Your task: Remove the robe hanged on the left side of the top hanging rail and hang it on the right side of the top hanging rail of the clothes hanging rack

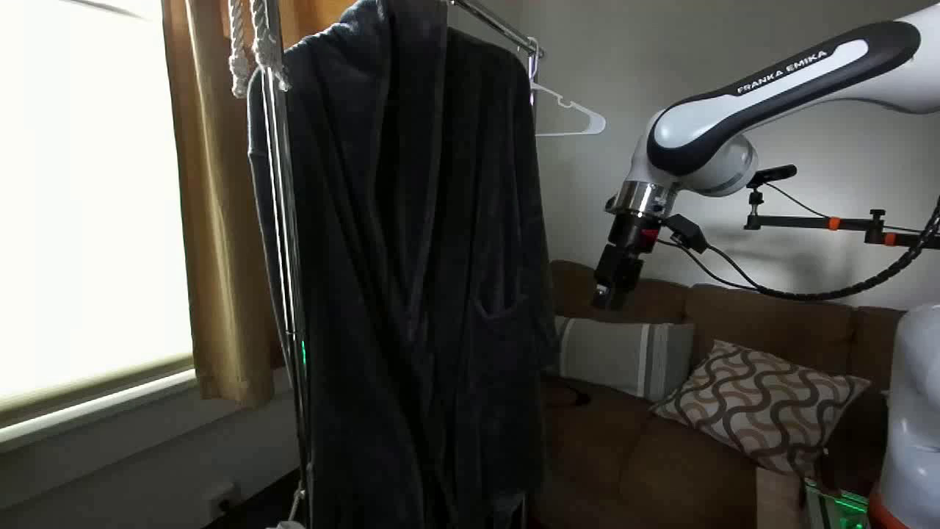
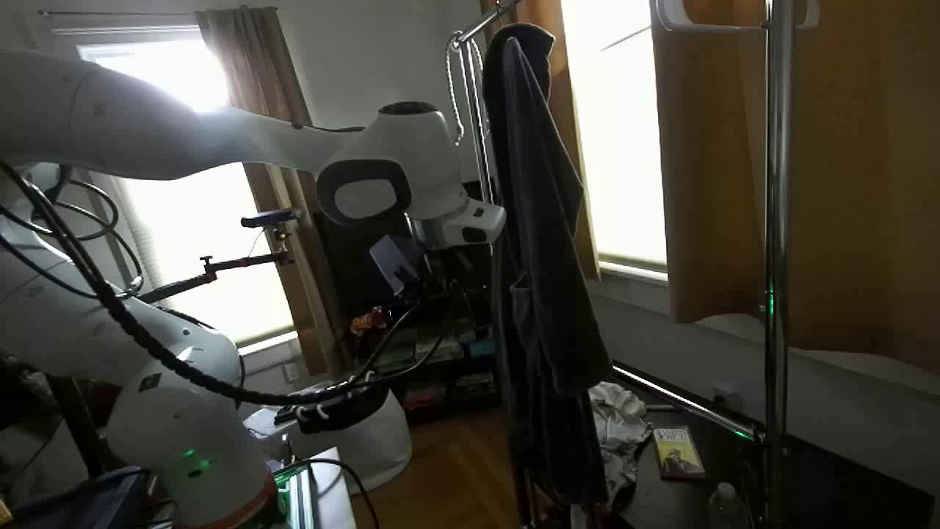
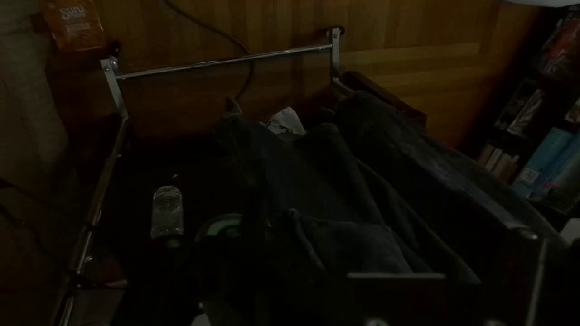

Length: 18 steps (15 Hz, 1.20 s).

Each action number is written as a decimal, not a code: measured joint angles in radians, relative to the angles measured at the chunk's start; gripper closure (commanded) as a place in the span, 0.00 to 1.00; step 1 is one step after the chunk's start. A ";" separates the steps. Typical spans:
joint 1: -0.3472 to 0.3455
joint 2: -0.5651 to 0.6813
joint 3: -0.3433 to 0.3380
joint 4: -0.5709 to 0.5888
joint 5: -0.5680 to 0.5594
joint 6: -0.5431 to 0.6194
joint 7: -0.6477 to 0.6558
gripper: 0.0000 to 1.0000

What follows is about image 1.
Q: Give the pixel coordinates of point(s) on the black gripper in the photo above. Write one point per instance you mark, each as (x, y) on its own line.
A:
(627, 264)

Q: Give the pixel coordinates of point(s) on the dark plush robe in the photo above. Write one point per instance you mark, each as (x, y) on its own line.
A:
(422, 294)

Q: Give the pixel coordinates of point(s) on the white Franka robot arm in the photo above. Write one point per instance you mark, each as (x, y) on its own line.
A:
(784, 83)

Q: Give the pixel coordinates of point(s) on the metal garment rack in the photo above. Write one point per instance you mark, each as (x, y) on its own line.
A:
(286, 245)

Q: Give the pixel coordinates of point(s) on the grey striped pillow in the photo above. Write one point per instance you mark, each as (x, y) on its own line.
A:
(619, 354)

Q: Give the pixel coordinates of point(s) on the brown sofa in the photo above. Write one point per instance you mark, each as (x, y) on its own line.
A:
(627, 458)

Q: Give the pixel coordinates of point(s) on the white plastic hanger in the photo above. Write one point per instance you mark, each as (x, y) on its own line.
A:
(575, 117)

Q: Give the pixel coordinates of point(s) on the wavy patterned pillow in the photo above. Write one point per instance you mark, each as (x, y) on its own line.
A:
(766, 407)

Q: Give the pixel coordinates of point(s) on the green lit electronics box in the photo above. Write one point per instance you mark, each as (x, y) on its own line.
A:
(838, 502)

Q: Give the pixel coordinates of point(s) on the wide mustard curtain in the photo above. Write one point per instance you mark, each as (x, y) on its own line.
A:
(221, 245)

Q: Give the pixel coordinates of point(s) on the bright window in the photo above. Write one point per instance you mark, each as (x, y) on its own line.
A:
(90, 195)

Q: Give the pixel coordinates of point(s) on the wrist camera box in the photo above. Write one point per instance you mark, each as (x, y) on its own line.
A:
(687, 233)

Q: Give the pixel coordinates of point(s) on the black stereo camera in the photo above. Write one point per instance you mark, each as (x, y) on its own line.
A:
(775, 175)

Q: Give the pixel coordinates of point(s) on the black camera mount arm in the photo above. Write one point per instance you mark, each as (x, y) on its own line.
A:
(813, 220)

